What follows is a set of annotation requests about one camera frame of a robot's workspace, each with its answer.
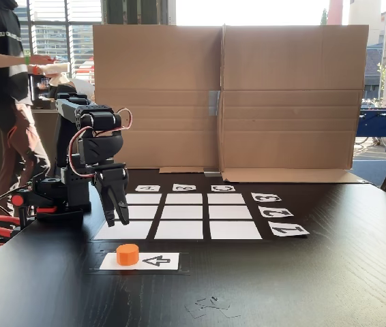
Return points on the round orange token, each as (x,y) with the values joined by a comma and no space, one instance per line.
(127,254)

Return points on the blue foosball table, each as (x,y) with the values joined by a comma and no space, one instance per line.
(384,122)

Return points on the white nine-square grid sheet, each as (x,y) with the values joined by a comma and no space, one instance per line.
(179,214)

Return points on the grey duct tape strip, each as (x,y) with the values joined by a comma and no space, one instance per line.
(214,102)
(212,172)

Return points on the clear tape scraps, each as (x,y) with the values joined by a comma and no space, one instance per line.
(210,306)

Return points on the paper sheet letter A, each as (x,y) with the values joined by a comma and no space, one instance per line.
(147,188)

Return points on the paper sheet number 3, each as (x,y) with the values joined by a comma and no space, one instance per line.
(266,197)

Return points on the paper sheet number 1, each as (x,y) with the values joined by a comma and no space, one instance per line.
(288,230)

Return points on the paper sheet letter C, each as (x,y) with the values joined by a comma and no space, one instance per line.
(223,188)

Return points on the white arrow paper sheet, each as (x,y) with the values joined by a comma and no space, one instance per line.
(159,261)

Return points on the paper sheet number 2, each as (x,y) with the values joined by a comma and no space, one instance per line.
(275,212)

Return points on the paper sheet letter B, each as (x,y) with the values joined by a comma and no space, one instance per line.
(184,187)

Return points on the brown cardboard screen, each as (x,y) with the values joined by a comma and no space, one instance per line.
(281,85)

